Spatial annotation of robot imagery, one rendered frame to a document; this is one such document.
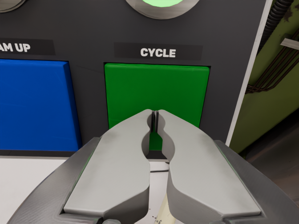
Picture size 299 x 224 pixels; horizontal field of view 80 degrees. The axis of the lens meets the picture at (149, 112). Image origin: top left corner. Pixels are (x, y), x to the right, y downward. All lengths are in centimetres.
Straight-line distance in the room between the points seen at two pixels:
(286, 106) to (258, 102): 6
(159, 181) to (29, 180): 77
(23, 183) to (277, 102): 128
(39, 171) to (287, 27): 129
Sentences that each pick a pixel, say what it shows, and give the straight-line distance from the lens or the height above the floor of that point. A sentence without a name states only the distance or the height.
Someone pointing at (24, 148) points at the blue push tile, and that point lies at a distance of 19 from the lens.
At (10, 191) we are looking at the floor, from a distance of 136.
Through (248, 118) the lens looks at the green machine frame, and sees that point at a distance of 59.
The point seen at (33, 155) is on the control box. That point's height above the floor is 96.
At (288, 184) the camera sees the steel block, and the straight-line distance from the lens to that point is 52.
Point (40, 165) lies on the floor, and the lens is 133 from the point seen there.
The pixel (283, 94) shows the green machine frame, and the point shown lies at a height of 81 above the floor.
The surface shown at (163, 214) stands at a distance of 49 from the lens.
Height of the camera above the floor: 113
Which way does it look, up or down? 57 degrees down
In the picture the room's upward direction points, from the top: 4 degrees clockwise
